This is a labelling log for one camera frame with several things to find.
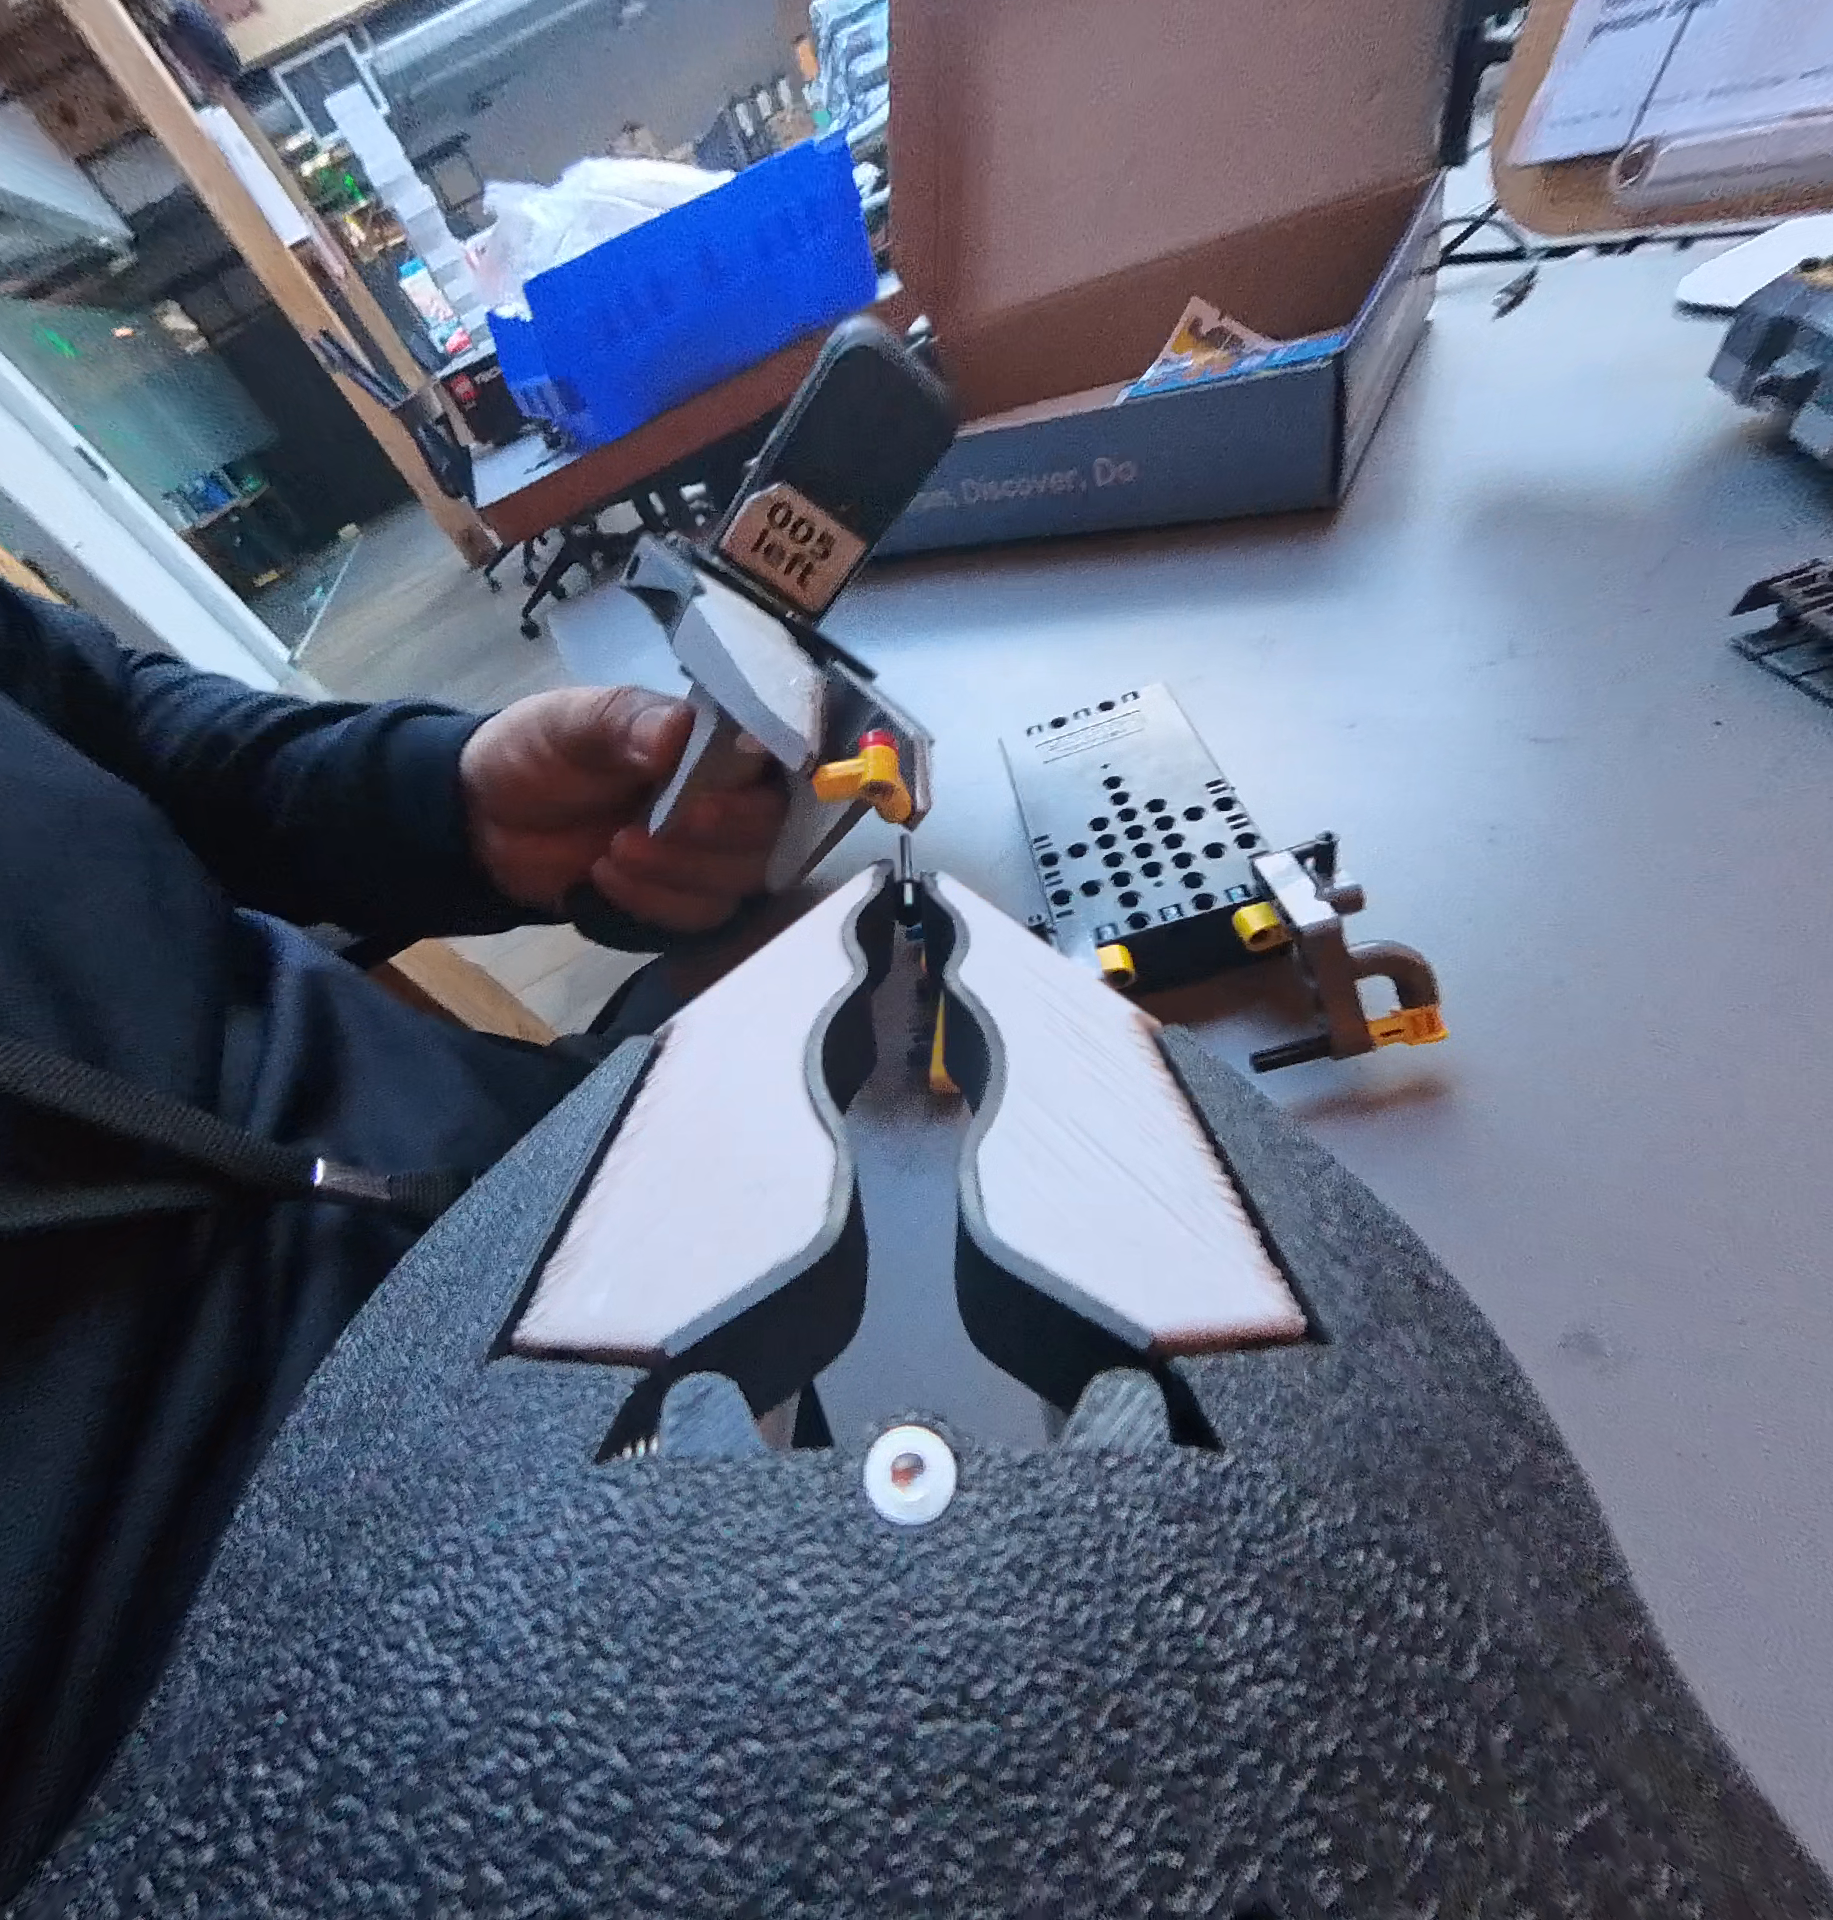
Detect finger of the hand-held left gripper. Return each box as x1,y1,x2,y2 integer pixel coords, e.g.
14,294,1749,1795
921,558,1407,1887
621,535,837,773
765,659,930,900

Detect wooden post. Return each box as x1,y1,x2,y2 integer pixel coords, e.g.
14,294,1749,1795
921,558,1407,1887
52,0,500,567

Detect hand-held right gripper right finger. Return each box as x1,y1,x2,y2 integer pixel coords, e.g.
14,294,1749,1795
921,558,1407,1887
921,868,1310,1365

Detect open cardboard box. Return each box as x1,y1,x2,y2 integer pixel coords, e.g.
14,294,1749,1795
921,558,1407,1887
878,0,1456,558

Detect person's left forearm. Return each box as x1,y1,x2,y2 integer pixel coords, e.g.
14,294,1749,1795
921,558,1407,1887
0,548,486,963

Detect grey brick frame assembly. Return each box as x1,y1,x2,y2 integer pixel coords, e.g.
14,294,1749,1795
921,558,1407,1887
1227,839,1453,1074

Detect person's left hand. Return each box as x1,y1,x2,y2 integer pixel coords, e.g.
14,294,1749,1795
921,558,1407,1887
453,687,793,932

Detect person's dark clothed torso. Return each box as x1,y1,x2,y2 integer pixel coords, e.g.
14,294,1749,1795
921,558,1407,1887
0,881,664,1911

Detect cardboard instruction board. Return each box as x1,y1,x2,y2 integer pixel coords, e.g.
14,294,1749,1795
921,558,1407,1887
1492,0,1833,241

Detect yellow brick connector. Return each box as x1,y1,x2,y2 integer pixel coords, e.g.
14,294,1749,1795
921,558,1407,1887
814,736,911,817

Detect black perforated brick block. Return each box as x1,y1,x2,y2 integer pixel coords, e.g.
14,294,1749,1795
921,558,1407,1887
1005,687,1286,999

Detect white plastic bag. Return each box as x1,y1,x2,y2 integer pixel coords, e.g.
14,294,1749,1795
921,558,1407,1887
480,156,744,288

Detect blue storage bin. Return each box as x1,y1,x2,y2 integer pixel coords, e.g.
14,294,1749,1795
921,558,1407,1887
486,138,878,452

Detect black office chair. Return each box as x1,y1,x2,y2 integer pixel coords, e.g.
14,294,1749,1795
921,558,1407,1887
508,482,744,642

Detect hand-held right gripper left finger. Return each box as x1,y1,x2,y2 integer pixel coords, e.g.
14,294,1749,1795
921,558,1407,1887
508,861,892,1369

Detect colourful instruction booklet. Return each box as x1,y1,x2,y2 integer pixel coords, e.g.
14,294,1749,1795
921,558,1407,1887
1119,294,1344,404

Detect black cable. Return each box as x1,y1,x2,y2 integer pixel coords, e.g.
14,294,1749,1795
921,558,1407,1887
1438,188,1548,322

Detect brown background table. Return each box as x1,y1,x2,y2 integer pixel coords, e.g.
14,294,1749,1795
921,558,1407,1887
470,280,916,548

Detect grey desk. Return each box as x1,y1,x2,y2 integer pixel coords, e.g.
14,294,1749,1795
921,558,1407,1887
793,188,1833,1901

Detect black lanyard strap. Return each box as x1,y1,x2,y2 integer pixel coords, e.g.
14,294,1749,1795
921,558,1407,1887
0,1016,470,1244

